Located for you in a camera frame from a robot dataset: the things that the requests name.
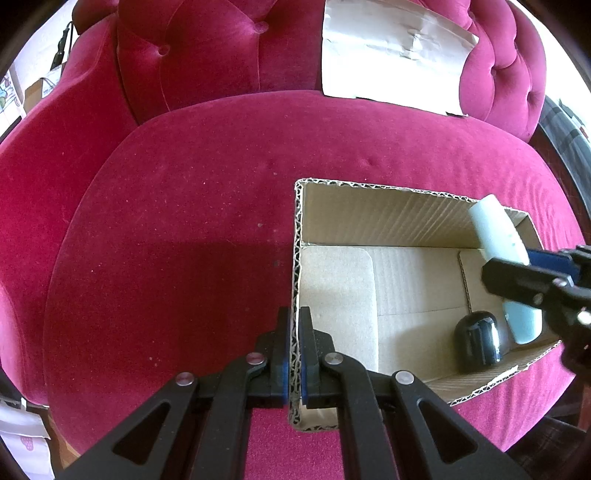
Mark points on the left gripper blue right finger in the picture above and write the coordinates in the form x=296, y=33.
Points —
x=393, y=426

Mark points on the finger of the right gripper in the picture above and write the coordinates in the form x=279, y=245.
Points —
x=573, y=262
x=529, y=285

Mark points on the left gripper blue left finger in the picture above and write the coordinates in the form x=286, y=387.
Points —
x=195, y=427

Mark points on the pale blue cosmetic tube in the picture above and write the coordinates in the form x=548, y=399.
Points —
x=503, y=258

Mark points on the black glossy jar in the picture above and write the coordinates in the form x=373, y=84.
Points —
x=477, y=342

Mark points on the cardboard box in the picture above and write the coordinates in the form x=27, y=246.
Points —
x=389, y=272

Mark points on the grey plaid blanket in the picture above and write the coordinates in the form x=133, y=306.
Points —
x=565, y=131

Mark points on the red velvet tufted sofa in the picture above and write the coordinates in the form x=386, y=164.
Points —
x=131, y=251

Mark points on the crumpled brown paper sheet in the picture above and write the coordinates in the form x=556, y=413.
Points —
x=395, y=52

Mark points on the small cardboard box background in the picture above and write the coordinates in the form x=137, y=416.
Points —
x=36, y=92

